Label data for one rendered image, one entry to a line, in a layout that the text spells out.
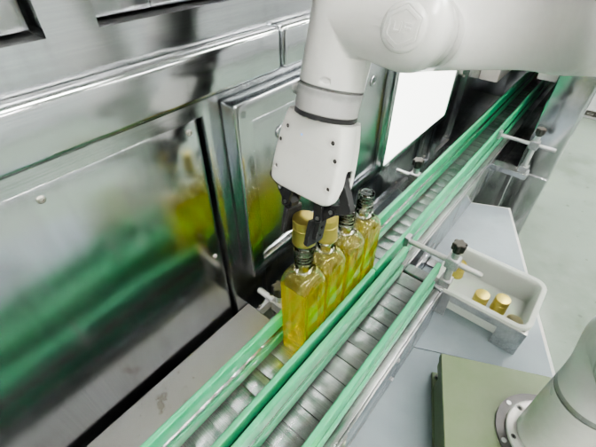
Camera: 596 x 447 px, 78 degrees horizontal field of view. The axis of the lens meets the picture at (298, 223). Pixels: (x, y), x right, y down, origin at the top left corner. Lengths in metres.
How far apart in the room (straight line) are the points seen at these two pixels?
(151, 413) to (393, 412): 0.46
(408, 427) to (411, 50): 0.69
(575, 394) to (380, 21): 0.53
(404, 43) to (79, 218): 0.39
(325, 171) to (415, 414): 0.58
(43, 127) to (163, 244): 0.25
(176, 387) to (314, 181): 0.46
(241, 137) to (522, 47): 0.34
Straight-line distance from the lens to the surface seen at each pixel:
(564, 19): 0.41
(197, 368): 0.74
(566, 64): 0.41
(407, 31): 0.36
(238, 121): 0.52
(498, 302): 1.00
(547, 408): 0.71
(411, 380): 0.89
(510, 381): 0.86
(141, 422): 0.73
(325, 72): 0.41
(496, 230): 1.30
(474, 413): 0.80
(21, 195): 0.46
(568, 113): 1.54
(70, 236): 0.50
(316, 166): 0.44
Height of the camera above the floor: 1.52
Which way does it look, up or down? 41 degrees down
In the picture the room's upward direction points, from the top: straight up
